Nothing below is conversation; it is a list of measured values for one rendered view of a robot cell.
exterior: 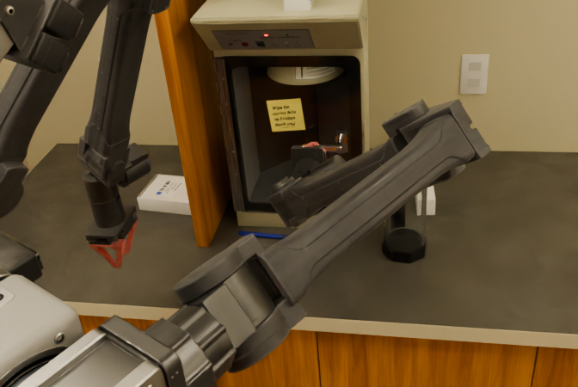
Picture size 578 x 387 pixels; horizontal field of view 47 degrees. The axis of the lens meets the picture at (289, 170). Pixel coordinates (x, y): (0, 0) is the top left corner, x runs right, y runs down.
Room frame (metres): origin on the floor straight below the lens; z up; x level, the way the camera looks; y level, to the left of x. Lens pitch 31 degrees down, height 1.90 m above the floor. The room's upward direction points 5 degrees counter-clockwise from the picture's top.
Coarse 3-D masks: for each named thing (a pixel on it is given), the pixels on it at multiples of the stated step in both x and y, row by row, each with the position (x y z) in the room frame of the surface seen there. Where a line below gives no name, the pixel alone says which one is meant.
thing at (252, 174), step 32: (256, 64) 1.31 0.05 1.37; (288, 64) 1.29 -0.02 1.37; (320, 64) 1.28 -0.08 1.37; (352, 64) 1.26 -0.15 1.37; (256, 96) 1.31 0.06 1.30; (288, 96) 1.29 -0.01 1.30; (320, 96) 1.28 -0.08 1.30; (352, 96) 1.26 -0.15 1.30; (256, 128) 1.31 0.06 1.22; (320, 128) 1.28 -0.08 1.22; (352, 128) 1.26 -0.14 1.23; (256, 160) 1.31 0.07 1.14; (288, 160) 1.30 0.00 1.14; (256, 192) 1.32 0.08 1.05
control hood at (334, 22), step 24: (216, 0) 1.33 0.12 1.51; (240, 0) 1.32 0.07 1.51; (264, 0) 1.30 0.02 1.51; (336, 0) 1.26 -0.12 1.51; (360, 0) 1.25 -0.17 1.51; (192, 24) 1.24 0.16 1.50; (216, 24) 1.22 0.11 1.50; (240, 24) 1.21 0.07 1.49; (264, 24) 1.20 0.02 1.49; (288, 24) 1.19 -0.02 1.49; (312, 24) 1.19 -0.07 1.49; (336, 24) 1.18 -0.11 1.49; (360, 24) 1.20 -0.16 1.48; (216, 48) 1.30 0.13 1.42; (288, 48) 1.27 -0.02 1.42; (312, 48) 1.26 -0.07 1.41; (336, 48) 1.26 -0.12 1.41; (360, 48) 1.25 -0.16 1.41
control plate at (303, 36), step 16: (224, 32) 1.24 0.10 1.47; (240, 32) 1.23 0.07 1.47; (256, 32) 1.23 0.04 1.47; (272, 32) 1.22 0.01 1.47; (288, 32) 1.22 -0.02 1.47; (304, 32) 1.21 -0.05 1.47; (224, 48) 1.30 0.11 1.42; (240, 48) 1.29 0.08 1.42; (256, 48) 1.28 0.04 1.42; (272, 48) 1.28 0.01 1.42
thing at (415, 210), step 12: (420, 192) 1.15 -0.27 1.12; (408, 204) 1.14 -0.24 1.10; (420, 204) 1.15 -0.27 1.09; (396, 216) 1.15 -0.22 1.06; (408, 216) 1.14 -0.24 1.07; (420, 216) 1.15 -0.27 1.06; (384, 228) 1.18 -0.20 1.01; (396, 228) 1.15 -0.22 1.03; (408, 228) 1.14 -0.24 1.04; (420, 228) 1.15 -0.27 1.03; (384, 240) 1.18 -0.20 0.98; (396, 240) 1.15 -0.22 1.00; (408, 240) 1.14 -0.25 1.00; (420, 240) 1.15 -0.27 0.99
